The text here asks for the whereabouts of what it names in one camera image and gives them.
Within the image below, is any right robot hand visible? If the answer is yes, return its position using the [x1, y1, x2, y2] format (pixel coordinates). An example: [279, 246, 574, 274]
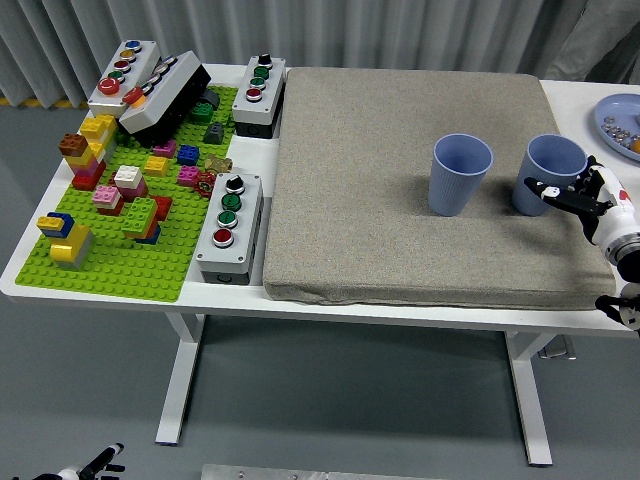
[523, 155, 640, 247]

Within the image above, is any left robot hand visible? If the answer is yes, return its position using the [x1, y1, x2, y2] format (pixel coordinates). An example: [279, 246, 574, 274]
[29, 442, 126, 480]

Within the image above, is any blue ribbed plastic cup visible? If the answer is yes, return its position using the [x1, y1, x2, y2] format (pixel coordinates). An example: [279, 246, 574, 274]
[427, 132, 495, 218]
[510, 133, 590, 218]

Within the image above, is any white table leg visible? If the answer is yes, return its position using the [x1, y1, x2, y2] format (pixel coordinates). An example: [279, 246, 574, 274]
[503, 330, 555, 468]
[154, 312, 206, 446]

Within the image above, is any blue plastic plate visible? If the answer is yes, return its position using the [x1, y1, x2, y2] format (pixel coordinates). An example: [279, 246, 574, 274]
[593, 93, 640, 162]

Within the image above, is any person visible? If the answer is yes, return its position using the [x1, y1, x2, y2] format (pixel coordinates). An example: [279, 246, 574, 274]
[555, 0, 640, 85]

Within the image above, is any green studded baseplate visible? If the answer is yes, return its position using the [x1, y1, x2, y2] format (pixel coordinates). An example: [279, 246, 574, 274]
[14, 85, 240, 304]

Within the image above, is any grey metal plate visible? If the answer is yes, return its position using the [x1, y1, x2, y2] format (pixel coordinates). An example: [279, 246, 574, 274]
[200, 463, 451, 480]

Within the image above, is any blue yellow grey brick stack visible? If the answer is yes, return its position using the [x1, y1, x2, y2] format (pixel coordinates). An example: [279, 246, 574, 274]
[36, 211, 96, 272]

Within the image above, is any green orange brick stack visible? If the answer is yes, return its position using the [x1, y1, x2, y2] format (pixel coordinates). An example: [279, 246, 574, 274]
[120, 197, 164, 246]

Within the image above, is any pink red brick stack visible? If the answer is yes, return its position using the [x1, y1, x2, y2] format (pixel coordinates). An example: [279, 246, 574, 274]
[91, 184, 126, 217]

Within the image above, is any grey-brown cushion mat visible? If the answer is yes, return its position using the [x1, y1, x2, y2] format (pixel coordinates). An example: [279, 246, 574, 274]
[263, 67, 617, 310]

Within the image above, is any grey four-button control box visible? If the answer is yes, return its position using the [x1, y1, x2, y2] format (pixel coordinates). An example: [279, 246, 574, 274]
[231, 53, 287, 140]
[194, 173, 264, 287]

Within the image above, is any white pink brick stack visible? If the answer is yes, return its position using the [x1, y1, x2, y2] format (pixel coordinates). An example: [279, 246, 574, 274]
[113, 164, 149, 202]

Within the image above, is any yellow toy brick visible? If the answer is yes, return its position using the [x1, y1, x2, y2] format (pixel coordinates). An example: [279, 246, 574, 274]
[143, 155, 171, 178]

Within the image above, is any brown yellow red brick stack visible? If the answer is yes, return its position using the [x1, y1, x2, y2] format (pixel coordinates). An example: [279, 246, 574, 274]
[58, 133, 107, 192]

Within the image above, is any blue toy brick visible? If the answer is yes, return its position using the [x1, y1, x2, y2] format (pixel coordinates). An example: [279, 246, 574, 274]
[176, 143, 202, 167]

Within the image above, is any yellow white brick stack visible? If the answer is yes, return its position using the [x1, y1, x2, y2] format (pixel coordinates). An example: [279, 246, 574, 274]
[78, 113, 119, 152]

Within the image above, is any yellow floor tape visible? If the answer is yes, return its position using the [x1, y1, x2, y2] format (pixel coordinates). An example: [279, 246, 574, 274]
[0, 97, 90, 109]

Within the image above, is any dark green toy brick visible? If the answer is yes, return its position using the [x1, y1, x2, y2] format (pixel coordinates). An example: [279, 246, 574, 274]
[188, 101, 218, 124]

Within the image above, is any grey pleated curtain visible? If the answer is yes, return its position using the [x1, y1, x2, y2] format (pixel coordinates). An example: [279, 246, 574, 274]
[0, 0, 640, 109]

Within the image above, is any tilted white black control box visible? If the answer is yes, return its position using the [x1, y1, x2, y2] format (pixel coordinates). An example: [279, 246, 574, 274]
[118, 49, 213, 150]

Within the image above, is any white five-button control box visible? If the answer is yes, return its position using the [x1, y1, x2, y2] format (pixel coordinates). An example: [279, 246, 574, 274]
[87, 39, 162, 120]

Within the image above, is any grey metal bracket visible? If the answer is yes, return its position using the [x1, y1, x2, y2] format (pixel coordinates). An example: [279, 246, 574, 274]
[537, 335, 577, 361]

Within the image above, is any brass valve red handle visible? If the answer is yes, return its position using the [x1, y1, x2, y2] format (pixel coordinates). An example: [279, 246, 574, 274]
[193, 154, 234, 198]

